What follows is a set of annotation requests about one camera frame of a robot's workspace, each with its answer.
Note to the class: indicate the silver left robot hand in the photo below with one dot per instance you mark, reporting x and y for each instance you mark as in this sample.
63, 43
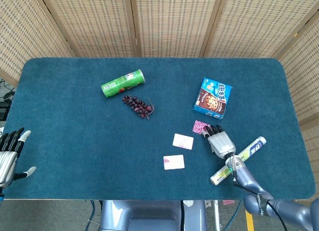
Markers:
7, 161

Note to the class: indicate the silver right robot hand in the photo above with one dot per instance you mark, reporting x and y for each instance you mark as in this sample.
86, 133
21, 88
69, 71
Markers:
221, 143

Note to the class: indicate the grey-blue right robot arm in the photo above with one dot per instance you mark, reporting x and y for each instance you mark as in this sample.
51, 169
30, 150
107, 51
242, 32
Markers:
249, 181

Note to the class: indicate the blue cookie box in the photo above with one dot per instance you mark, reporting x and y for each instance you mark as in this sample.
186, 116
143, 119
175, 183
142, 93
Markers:
211, 98

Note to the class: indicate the blue felt table cover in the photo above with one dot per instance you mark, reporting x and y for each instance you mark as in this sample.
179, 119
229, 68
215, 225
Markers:
74, 141

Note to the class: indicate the white table leg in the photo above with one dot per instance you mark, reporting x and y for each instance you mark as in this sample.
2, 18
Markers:
216, 216

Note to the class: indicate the bunch of red grapes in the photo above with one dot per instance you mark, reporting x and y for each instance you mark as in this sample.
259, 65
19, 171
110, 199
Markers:
137, 106

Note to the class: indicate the grey-blue robot torso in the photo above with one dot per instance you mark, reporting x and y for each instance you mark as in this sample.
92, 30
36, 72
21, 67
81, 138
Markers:
149, 213

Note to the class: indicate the green chip can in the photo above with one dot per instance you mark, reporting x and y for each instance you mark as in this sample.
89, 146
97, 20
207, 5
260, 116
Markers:
119, 85

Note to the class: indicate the woven bamboo folding screen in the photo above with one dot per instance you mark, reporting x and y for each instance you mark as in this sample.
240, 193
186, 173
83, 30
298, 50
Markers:
174, 21

